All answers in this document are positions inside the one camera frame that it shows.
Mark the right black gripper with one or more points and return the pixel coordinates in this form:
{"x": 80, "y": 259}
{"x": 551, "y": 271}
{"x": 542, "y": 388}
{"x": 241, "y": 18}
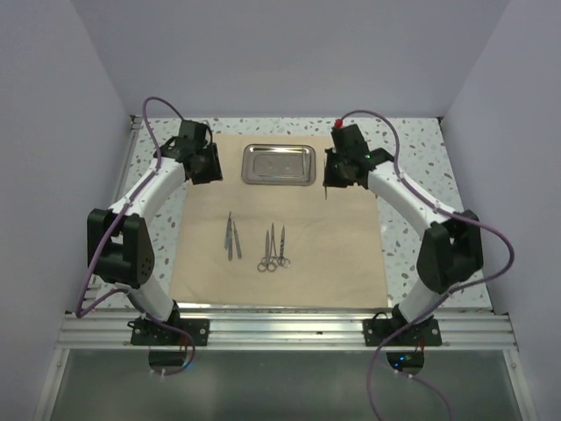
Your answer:
{"x": 327, "y": 181}

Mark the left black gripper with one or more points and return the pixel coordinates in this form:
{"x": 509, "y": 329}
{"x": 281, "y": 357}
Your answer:
{"x": 216, "y": 174}

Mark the steel instrument tray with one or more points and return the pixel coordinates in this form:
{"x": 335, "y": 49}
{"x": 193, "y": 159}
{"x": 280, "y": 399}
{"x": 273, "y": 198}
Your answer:
{"x": 277, "y": 164}

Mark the beige surgical cloth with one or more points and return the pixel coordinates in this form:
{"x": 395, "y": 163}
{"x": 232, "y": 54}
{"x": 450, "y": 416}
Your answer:
{"x": 334, "y": 246}

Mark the steel surgical scissors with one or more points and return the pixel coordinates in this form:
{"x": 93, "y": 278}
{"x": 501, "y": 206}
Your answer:
{"x": 283, "y": 260}

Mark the steel forceps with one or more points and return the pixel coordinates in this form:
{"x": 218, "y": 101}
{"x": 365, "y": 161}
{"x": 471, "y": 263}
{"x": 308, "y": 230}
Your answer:
{"x": 264, "y": 263}
{"x": 272, "y": 253}

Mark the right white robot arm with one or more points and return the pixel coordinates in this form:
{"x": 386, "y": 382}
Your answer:
{"x": 450, "y": 251}

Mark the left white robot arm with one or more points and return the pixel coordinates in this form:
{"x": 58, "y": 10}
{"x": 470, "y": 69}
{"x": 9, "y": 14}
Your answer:
{"x": 120, "y": 250}

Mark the aluminium left side rail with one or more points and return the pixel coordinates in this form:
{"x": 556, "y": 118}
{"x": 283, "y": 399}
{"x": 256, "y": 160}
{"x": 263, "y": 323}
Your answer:
{"x": 101, "y": 223}

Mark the aluminium rail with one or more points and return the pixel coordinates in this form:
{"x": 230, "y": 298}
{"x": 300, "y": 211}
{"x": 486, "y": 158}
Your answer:
{"x": 101, "y": 223}
{"x": 296, "y": 329}

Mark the aluminium front rail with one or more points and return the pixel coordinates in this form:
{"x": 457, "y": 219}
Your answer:
{"x": 296, "y": 329}

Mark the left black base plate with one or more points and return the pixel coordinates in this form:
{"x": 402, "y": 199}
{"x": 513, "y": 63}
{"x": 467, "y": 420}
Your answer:
{"x": 192, "y": 331}

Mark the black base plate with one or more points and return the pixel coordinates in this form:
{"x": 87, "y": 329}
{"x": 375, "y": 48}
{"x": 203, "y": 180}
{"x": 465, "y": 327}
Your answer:
{"x": 380, "y": 330}
{"x": 192, "y": 331}

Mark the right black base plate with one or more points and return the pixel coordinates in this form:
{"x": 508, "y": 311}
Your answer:
{"x": 380, "y": 330}

